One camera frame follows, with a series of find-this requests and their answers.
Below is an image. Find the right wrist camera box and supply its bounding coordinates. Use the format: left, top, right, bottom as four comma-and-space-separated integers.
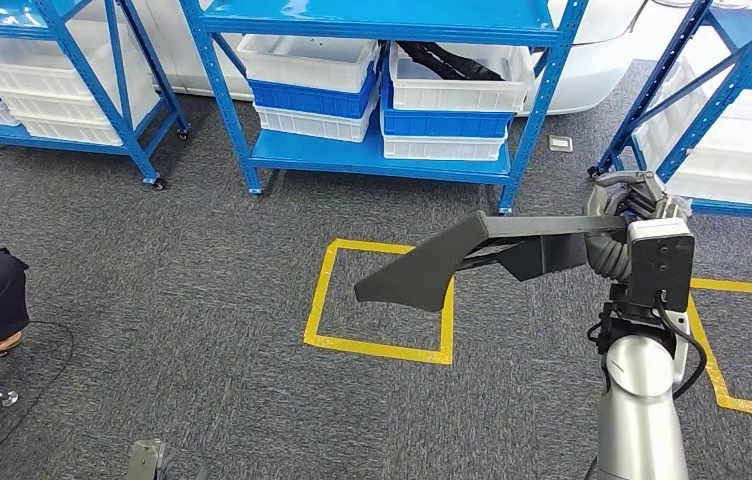
625, 217, 697, 314

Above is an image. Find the black camera cable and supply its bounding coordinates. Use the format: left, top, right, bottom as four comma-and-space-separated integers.
652, 290, 709, 401

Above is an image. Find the long black plastic part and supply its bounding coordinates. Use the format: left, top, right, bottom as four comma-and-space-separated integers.
397, 40, 507, 83
353, 209, 634, 315

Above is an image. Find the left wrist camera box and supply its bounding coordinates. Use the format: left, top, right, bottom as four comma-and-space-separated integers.
125, 438, 167, 480

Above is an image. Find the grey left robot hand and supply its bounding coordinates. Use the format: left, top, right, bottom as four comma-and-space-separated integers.
162, 453, 213, 480

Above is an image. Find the thin black floor cable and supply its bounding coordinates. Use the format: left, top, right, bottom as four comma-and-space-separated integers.
0, 319, 77, 465

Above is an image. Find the clear plastic film wrap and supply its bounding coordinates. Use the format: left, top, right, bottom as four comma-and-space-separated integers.
650, 188, 693, 223

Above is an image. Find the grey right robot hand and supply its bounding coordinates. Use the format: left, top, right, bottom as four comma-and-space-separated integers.
583, 170, 692, 225

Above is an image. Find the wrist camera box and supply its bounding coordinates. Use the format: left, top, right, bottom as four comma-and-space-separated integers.
625, 217, 697, 314
125, 438, 167, 480

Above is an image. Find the yellow floor tape square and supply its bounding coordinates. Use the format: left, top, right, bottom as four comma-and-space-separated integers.
302, 238, 455, 367
685, 278, 752, 423

